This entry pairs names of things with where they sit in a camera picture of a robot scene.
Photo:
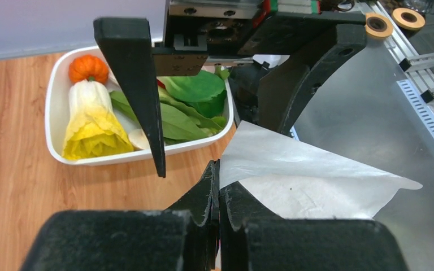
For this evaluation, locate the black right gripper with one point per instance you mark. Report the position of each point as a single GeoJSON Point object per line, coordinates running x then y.
{"type": "Point", "coordinates": [198, 33]}

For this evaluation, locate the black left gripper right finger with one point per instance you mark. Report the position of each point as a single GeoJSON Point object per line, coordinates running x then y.
{"type": "Point", "coordinates": [255, 238]}

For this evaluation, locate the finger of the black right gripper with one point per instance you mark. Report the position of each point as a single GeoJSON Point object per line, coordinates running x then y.
{"type": "Point", "coordinates": [126, 45]}

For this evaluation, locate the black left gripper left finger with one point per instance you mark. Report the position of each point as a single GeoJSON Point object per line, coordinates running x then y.
{"type": "Point", "coordinates": [184, 236]}

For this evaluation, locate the white paper coffee filter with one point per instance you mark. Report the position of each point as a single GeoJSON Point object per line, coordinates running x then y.
{"type": "Point", "coordinates": [298, 180]}

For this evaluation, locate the orange pumpkin toy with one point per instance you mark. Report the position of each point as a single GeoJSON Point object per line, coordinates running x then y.
{"type": "Point", "coordinates": [88, 67]}

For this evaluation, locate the white plastic basin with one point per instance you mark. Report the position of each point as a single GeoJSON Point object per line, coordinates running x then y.
{"type": "Point", "coordinates": [57, 116]}

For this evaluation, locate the green bok choy toy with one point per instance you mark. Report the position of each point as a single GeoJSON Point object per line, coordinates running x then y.
{"type": "Point", "coordinates": [192, 106]}

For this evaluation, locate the yellow napa cabbage toy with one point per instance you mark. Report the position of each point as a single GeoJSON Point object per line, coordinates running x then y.
{"type": "Point", "coordinates": [93, 129]}

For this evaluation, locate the white mushroom toy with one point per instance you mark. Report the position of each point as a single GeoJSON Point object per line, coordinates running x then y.
{"type": "Point", "coordinates": [138, 139]}

